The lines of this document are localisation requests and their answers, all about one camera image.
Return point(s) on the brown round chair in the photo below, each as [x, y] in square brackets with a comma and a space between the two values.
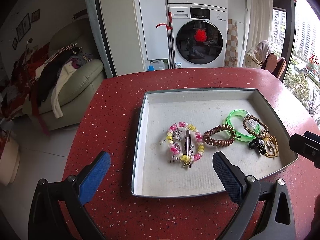
[280, 66]
[270, 63]

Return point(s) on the checkered beige cloth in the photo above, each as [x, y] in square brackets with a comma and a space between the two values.
[231, 57]

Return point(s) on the grey jewelry tray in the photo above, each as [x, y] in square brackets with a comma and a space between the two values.
[203, 113]

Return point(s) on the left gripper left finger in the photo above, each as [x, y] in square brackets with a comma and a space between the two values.
[46, 220]

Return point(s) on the silver star hair clip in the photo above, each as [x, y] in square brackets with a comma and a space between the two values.
[187, 149]

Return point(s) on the white hooded garment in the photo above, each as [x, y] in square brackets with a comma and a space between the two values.
[256, 56]

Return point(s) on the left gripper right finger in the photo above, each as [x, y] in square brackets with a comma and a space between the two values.
[276, 220]

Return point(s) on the green translucent bangle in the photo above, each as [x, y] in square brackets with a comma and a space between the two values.
[235, 118]

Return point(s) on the pile of clothes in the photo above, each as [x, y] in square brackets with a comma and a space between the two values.
[20, 84]

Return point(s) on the red handled mop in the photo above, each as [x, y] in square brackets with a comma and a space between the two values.
[169, 29]

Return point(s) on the white washing machine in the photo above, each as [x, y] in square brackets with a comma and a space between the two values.
[199, 35]

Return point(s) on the framed wall pictures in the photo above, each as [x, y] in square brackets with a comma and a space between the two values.
[24, 26]

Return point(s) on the silver heart hair clip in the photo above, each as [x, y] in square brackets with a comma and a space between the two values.
[176, 145]

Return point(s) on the blue capped detergent bottle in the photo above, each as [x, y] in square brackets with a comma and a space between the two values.
[151, 68]

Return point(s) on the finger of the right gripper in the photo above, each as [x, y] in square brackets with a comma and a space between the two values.
[312, 136]
[306, 147]

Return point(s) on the black claw hair clip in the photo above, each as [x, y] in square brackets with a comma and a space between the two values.
[256, 144]

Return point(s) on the green leather sofa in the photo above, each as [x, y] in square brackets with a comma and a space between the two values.
[67, 80]

